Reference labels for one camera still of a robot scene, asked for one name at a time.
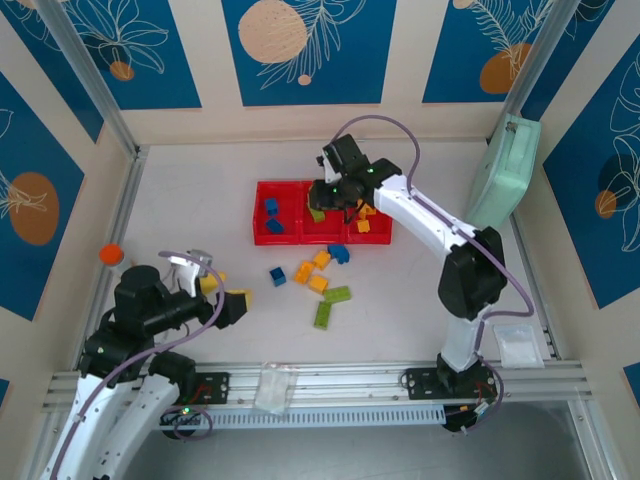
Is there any grey slotted cable duct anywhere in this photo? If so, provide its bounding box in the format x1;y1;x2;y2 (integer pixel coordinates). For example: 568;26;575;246
158;403;447;427

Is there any mint green zipper case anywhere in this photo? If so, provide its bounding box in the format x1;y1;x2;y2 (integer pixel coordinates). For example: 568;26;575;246
464;113;543;231

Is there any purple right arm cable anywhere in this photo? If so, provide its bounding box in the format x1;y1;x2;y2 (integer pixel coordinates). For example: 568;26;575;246
331;114;535;436

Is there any aluminium table side rail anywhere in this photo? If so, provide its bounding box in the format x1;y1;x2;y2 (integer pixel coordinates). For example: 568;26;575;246
508;209;564;362
74;145;149;371

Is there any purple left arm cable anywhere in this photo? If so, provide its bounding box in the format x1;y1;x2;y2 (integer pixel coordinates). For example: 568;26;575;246
47;251;225;480

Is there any base wire bundle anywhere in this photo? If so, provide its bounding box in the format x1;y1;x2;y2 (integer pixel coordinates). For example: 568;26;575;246
444;398;506;437

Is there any white plastic bag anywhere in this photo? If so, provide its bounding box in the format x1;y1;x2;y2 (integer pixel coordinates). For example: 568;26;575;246
492;323;545;370

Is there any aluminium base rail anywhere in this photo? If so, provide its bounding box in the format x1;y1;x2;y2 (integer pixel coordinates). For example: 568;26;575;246
42;360;587;414

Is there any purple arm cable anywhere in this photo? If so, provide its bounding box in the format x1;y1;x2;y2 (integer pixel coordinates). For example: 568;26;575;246
331;114;535;436
47;251;225;480

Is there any aluminium frame post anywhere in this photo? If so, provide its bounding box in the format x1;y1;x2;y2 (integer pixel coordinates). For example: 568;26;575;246
499;0;589;139
37;0;140;157

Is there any orange capped bottle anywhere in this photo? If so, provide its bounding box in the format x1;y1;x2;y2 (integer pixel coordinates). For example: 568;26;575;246
98;243;139;274

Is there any green lit circuit board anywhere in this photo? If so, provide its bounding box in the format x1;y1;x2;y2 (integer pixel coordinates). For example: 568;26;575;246
159;405;214;432

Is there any clear plastic bag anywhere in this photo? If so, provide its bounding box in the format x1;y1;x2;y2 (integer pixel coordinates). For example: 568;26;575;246
253;362;300;415

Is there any thin black wire loop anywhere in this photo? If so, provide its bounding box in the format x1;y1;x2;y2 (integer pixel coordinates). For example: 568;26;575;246
342;197;364;227
159;319;192;347

